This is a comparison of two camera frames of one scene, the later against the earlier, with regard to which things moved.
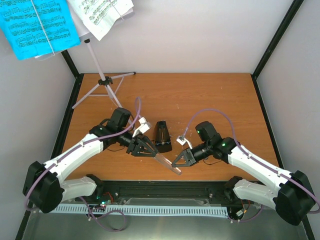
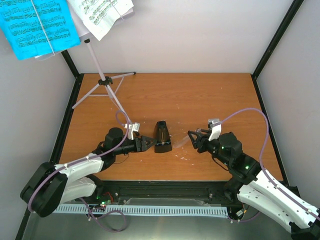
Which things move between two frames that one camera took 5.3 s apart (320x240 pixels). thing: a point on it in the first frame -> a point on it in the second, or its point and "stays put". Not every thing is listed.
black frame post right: (267, 53) stays put
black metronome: (163, 139) stays put
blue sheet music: (34, 28) stays put
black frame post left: (78, 77) stays put
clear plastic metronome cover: (168, 163) -> (181, 141)
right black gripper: (189, 157) -> (201, 139)
